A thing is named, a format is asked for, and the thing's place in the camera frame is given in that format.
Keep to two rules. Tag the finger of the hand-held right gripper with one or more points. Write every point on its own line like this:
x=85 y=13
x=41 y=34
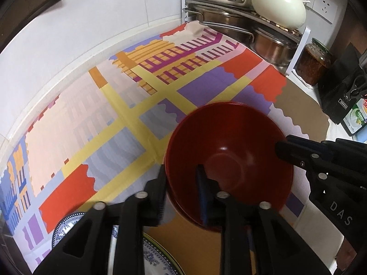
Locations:
x=349 y=149
x=295 y=150

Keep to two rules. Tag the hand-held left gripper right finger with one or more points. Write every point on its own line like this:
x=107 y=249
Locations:
x=203 y=194

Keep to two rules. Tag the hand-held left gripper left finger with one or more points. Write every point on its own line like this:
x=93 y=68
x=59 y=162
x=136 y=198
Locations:
x=159 y=203

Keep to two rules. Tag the red and black bowl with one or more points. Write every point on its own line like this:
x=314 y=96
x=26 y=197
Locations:
x=229 y=137

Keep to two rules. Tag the black knife block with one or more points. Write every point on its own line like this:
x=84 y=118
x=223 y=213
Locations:
x=335 y=91

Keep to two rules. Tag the black kitchen shears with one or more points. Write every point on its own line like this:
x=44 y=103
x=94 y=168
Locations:
x=355 y=87

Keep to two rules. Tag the glass jar of sauce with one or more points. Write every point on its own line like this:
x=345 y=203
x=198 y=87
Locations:
x=311 y=63

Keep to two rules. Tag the white pot rack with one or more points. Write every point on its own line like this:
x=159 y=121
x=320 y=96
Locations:
x=299 y=54

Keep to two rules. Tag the copper coloured pot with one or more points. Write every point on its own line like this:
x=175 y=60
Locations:
x=272 y=47

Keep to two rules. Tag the colourful patterned tablecloth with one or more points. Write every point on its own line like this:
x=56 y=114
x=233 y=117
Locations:
x=86 y=126

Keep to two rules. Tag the cream ceramic pot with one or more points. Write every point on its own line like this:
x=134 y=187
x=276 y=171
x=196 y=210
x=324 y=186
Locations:
x=278 y=5

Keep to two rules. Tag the stainless steel pot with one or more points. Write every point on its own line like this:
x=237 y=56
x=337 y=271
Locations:
x=223 y=20

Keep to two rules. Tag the white wall socket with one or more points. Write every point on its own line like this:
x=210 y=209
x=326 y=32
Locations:
x=324 y=5

